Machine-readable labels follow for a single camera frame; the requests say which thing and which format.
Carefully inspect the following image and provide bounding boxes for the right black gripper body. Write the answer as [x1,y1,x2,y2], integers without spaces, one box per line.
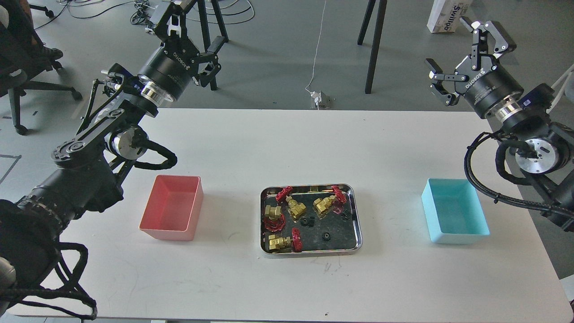
[455,61,524,119]

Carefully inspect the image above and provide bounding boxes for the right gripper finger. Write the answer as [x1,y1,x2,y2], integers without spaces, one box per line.
[459,17,516,71]
[425,58,469,106]

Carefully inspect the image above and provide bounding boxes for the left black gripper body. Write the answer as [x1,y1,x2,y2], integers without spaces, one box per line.
[138,39,200,101]

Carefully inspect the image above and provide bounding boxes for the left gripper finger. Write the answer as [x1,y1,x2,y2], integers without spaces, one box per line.
[145,0,197,51]
[193,35,226,88]

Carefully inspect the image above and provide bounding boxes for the brass valve red handle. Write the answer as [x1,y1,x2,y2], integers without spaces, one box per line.
[264,205,285,232]

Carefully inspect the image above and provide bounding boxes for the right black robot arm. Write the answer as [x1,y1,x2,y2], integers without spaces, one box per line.
[426,16,574,232]

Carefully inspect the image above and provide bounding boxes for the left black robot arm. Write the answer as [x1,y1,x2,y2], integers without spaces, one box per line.
[1,0,228,321]

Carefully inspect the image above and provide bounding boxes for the white cardboard box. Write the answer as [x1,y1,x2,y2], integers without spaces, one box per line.
[426,0,473,33]

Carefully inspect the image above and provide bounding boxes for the light blue plastic box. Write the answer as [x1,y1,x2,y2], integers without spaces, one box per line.
[422,178,490,244]

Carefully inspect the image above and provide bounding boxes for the pink plastic box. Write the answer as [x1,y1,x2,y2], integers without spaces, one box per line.
[139,175,204,241]

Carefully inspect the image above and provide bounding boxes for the brass valve top left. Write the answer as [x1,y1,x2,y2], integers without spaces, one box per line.
[275,186,307,221]

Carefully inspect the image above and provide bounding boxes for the brass valve top right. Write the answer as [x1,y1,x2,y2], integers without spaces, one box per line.
[313,185,347,219]

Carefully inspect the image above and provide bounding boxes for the brass valve bottom left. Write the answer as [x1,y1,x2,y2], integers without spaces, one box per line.
[265,228,303,253]

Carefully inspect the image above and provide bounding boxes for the black table leg left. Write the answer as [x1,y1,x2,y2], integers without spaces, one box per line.
[196,0,229,91]

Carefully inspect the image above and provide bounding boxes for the black table leg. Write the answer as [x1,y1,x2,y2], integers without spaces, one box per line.
[357,0,388,94]
[196,0,229,91]

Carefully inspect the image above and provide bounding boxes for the white power adapter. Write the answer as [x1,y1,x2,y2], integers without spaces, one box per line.
[310,91,332,110]

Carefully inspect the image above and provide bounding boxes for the black table leg right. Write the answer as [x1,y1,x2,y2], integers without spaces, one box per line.
[357,0,388,94]

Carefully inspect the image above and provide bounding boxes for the black office chair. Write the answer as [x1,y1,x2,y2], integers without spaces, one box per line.
[0,0,82,135]

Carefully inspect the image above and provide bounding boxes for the silver metal tray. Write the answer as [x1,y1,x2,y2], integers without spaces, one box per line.
[260,183,363,257]

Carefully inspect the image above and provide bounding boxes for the black floor cable bundle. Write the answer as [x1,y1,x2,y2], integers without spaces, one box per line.
[54,0,255,26]

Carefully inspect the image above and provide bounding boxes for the white power cable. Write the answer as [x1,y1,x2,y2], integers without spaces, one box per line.
[305,0,327,95]

